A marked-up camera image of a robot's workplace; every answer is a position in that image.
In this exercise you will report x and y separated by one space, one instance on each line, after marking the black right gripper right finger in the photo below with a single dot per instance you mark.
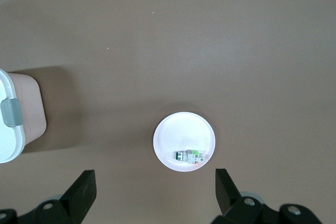
236 205

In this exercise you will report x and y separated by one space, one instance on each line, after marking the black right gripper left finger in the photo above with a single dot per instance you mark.
71 203

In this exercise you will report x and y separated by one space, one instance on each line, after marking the pink box with white lid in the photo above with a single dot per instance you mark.
10 140

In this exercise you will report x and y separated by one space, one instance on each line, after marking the pink round plate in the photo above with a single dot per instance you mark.
183 132

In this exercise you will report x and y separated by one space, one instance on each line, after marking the brown table cloth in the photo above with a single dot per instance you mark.
183 51

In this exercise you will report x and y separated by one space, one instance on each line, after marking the green and white switch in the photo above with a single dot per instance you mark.
189 156

